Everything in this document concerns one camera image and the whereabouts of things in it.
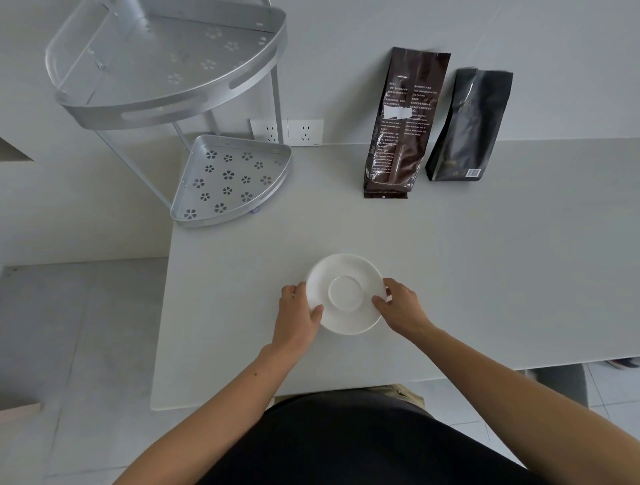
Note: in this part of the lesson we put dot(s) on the person's left hand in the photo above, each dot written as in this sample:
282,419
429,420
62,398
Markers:
297,325

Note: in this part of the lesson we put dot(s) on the person's right hand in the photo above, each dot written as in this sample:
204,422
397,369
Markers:
407,312

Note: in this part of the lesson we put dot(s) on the white saucer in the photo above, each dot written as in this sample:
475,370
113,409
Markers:
345,295

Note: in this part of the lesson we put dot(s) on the brown coffee bag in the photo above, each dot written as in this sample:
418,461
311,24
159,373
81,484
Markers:
405,120

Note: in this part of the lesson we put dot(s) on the black coffee bag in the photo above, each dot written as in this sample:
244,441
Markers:
470,125

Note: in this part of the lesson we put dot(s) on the silver metal corner shelf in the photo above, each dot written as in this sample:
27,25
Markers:
165,65

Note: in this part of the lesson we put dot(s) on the person's right forearm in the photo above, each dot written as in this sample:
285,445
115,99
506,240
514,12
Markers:
530,404

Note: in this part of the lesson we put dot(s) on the person's left forearm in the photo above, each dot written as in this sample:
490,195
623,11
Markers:
210,419

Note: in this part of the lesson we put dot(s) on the person's khaki trousers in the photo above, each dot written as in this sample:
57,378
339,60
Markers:
400,392

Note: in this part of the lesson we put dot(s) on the person's black shirt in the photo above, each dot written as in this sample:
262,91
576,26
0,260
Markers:
360,444

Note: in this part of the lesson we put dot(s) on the grey trash bin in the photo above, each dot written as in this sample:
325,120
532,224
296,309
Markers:
560,385

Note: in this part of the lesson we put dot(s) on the light wooden board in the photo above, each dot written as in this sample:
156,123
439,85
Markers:
20,410

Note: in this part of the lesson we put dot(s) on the white wall socket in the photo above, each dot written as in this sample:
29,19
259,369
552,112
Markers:
305,132
262,131

